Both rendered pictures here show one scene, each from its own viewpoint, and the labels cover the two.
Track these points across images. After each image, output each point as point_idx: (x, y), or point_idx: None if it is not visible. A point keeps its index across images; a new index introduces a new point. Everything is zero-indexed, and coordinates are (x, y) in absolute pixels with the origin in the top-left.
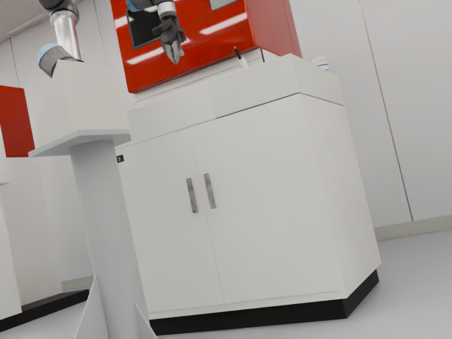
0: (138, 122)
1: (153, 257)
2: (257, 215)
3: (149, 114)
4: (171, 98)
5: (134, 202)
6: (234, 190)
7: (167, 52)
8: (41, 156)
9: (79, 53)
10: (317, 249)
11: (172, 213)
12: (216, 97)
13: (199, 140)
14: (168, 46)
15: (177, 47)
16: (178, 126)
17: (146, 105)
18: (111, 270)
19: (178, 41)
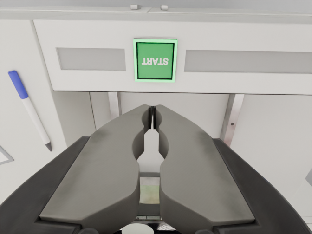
0: (297, 20)
1: (224, 9)
2: (92, 7)
3: (261, 20)
4: (177, 21)
5: (263, 11)
6: (104, 8)
7: (200, 146)
8: None
9: None
10: (56, 6)
11: (197, 9)
12: (39, 16)
13: (129, 13)
14: (186, 191)
15: (80, 148)
16: (168, 16)
17: (282, 23)
18: None
19: (26, 195)
